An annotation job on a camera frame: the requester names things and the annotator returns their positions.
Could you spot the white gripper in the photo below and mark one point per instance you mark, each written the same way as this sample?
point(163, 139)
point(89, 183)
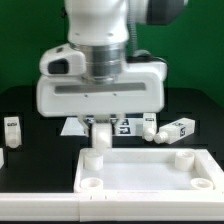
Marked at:
point(138, 89)

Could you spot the white desk tabletop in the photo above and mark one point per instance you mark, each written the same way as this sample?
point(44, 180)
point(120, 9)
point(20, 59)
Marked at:
point(137, 170)

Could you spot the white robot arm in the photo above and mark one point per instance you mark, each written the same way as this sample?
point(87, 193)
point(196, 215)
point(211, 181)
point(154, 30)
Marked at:
point(89, 75)

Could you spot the white L-shaped obstacle fence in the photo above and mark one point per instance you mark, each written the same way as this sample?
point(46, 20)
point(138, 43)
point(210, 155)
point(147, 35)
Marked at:
point(100, 205)

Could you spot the white block at left edge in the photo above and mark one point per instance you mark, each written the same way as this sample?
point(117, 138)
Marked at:
point(1, 158)

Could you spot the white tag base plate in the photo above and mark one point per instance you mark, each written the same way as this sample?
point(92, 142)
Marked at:
point(131, 126)

